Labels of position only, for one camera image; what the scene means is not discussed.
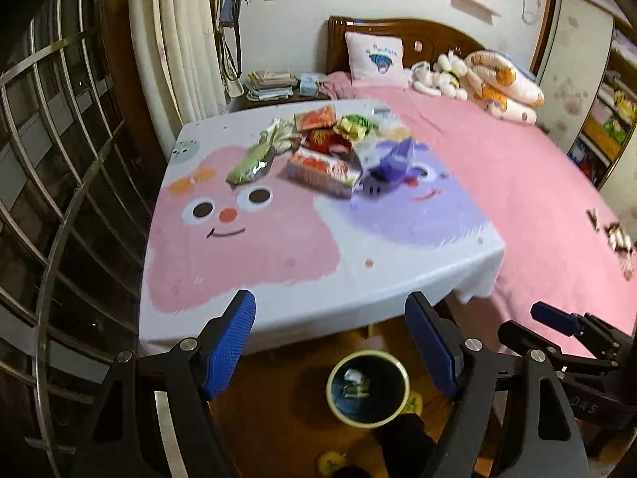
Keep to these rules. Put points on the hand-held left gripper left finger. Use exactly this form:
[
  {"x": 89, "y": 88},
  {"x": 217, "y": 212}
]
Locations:
[{"x": 230, "y": 343}]

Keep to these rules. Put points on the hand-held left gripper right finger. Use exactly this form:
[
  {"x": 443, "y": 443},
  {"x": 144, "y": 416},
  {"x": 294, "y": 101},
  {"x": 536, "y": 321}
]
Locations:
[{"x": 432, "y": 343}]

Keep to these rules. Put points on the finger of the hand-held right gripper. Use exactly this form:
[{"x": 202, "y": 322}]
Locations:
[
  {"x": 527, "y": 338},
  {"x": 553, "y": 316}
]

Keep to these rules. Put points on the dark round trash bin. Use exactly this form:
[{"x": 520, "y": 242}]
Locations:
[{"x": 368, "y": 411}]

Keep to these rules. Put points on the yellow slipper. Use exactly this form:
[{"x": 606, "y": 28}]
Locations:
[
  {"x": 414, "y": 402},
  {"x": 332, "y": 463}
]

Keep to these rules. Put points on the white crumpled paper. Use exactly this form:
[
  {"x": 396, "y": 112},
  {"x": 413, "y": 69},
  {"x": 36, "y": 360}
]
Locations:
[{"x": 354, "y": 377}]

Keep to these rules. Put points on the dark cloth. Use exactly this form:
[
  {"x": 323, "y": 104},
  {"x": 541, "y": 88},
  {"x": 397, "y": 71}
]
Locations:
[{"x": 405, "y": 445}]

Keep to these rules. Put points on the small dark object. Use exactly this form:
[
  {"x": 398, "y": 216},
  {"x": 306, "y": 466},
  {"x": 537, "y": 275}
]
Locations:
[{"x": 593, "y": 218}]

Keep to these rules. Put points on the pink blanket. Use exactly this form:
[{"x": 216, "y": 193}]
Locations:
[{"x": 522, "y": 199}]

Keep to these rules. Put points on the printed tablecloth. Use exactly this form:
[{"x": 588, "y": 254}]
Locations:
[{"x": 298, "y": 239}]

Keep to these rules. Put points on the green snack packet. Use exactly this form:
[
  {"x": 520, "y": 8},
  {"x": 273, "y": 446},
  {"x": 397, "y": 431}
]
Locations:
[{"x": 251, "y": 164}]

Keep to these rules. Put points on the metal window grille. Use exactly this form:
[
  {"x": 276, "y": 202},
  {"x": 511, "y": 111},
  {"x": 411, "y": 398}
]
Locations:
[{"x": 41, "y": 308}]

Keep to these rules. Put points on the long red box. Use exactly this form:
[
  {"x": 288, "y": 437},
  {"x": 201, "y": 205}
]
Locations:
[{"x": 323, "y": 173}]

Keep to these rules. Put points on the folded colourful clothes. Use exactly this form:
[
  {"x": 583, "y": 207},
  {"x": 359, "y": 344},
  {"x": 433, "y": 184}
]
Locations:
[{"x": 617, "y": 119}]

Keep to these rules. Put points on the yellow plastic bag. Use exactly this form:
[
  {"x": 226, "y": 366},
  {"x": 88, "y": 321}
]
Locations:
[{"x": 398, "y": 132}]

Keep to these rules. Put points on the white crumpled wrapper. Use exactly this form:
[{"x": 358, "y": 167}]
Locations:
[{"x": 278, "y": 134}]

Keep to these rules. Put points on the red snack bag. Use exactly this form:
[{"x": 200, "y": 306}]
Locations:
[{"x": 321, "y": 140}]

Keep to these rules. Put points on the rolled printed quilt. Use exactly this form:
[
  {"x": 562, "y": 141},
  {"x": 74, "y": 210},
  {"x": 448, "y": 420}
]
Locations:
[{"x": 507, "y": 87}]

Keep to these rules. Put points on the orange snack bag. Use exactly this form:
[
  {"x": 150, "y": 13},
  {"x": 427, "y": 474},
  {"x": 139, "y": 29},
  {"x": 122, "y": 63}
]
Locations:
[{"x": 314, "y": 118}]

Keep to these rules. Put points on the wooden nightstand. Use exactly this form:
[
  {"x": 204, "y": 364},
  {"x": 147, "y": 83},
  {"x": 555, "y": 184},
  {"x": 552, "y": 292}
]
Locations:
[{"x": 278, "y": 103}]

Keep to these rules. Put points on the cream handbag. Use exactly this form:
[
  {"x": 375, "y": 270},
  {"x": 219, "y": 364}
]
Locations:
[{"x": 235, "y": 88}]

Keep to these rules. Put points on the white yellow plush toy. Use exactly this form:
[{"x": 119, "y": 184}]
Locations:
[{"x": 454, "y": 74}]

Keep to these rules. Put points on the stack of books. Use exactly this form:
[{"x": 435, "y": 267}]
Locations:
[{"x": 271, "y": 84}]

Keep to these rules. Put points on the wooden wardrobe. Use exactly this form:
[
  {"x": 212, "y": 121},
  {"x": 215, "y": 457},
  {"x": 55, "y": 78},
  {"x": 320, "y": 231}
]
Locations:
[{"x": 572, "y": 50}]

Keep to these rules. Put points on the tissue box with plate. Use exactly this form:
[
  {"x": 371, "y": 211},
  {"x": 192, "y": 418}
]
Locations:
[{"x": 312, "y": 84}]

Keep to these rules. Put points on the pink printed pillow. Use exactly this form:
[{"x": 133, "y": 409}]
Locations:
[{"x": 374, "y": 57}]

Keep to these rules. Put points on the wooden headboard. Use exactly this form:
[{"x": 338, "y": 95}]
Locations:
[{"x": 423, "y": 32}]

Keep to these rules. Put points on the cream curtain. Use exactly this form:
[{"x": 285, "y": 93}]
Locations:
[{"x": 174, "y": 35}]

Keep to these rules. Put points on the grey handbag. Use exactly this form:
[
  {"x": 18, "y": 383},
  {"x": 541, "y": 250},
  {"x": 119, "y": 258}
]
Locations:
[{"x": 231, "y": 6}]

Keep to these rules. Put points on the dark wooden window frame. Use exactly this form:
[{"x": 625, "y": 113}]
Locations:
[{"x": 124, "y": 84}]

